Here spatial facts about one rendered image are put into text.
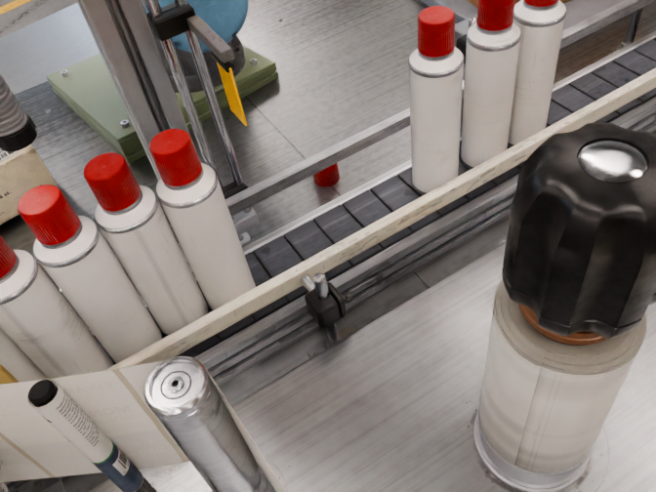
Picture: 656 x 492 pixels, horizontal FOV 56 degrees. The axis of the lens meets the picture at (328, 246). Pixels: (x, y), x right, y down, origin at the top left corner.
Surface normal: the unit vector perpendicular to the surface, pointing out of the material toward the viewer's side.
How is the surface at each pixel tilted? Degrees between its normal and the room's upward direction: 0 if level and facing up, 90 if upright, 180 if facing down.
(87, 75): 5
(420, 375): 0
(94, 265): 90
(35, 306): 90
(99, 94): 5
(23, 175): 90
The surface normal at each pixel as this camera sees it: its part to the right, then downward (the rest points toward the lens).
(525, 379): -0.68, 0.61
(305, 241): -0.12, -0.65
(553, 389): -0.34, 0.75
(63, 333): 0.84, 0.33
